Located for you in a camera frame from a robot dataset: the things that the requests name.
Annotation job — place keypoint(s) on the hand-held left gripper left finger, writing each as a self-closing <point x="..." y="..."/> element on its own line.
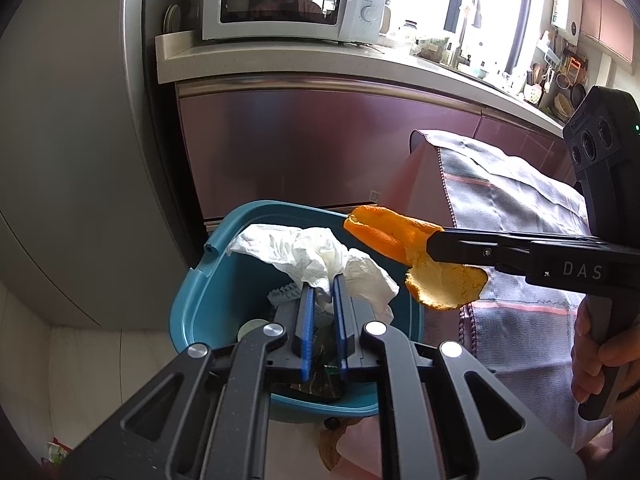
<point x="306" y="335"/>

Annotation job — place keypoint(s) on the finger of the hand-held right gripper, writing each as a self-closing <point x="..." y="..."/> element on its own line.
<point x="500" y="234"/>
<point x="475" y="255"/>

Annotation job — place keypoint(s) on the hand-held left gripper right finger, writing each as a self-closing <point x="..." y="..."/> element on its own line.
<point x="341" y="330"/>

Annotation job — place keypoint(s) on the white tissue paper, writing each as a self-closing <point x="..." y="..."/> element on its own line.
<point x="310" y="255"/>

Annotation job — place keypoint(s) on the orange peel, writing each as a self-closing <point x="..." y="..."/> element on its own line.
<point x="390" y="232"/>

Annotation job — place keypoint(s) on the teal plastic waste bin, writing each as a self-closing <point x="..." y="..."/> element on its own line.
<point x="210" y="300"/>

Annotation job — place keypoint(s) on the person's right forearm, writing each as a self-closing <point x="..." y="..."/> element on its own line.
<point x="625" y="430"/>

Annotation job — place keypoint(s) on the person's right hand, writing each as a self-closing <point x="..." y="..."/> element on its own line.
<point x="622" y="360"/>

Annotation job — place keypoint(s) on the dark snack wrapper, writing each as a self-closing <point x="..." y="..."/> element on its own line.
<point x="320" y="375"/>

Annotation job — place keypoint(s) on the pale round lid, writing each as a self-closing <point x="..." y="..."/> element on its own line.
<point x="250" y="331"/>

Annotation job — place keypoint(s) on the grey cloth with pink stripe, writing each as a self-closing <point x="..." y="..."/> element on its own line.
<point x="510" y="335"/>

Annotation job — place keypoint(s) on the black frying pan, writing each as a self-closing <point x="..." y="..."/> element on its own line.
<point x="578" y="94"/>

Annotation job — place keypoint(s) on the tan curved object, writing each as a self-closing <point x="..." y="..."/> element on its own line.
<point x="330" y="447"/>

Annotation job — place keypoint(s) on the maroon base cabinet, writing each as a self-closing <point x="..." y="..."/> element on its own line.
<point x="325" y="150"/>

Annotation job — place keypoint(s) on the clear food container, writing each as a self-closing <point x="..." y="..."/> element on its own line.
<point x="432" y="49"/>

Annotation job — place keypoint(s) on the metal sink faucet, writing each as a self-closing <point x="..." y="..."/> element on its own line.
<point x="470" y="35"/>

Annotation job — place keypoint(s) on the kitchen window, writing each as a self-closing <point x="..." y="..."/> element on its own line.
<point x="495" y="5"/>

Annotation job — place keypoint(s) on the glass jar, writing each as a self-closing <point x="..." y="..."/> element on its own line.
<point x="411" y="31"/>

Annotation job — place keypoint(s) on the white kitchen countertop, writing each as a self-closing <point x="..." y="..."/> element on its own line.
<point x="300" y="62"/>

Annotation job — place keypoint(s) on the white microwave oven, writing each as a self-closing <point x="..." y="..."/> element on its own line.
<point x="360" y="5"/>

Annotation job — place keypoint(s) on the red green wrapper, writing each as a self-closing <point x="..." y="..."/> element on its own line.
<point x="59" y="452"/>

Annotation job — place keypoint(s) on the silver refrigerator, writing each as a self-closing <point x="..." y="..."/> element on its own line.
<point x="75" y="135"/>

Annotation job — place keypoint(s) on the pale plate standing upright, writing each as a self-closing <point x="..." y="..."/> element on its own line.
<point x="173" y="19"/>

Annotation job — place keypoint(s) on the maroon wall cabinet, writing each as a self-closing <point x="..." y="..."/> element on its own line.
<point x="610" y="20"/>

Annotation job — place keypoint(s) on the white wall water heater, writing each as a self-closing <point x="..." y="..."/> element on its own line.
<point x="567" y="5"/>

